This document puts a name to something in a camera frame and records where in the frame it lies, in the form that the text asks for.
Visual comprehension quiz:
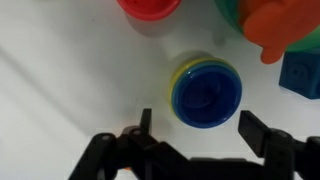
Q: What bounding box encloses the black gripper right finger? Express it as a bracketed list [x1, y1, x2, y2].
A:
[238, 109, 320, 180]

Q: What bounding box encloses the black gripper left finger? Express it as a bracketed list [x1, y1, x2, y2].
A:
[68, 108, 192, 180]

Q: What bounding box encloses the dark blue bowl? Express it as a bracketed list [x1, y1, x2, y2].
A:
[171, 64, 243, 129]

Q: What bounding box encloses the yellow-green bowl under light blue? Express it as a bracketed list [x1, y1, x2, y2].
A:
[167, 56, 239, 113]

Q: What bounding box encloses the red bowl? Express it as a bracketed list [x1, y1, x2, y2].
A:
[116, 0, 183, 22]

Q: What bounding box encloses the large green bowl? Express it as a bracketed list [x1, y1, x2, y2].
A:
[213, 0, 320, 53]

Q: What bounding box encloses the dark blue cube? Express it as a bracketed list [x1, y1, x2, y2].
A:
[278, 48, 320, 100]

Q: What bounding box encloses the green toy cup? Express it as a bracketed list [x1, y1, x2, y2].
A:
[170, 59, 242, 114]

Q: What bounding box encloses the orange toy piece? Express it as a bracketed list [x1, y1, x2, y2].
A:
[238, 0, 320, 65]

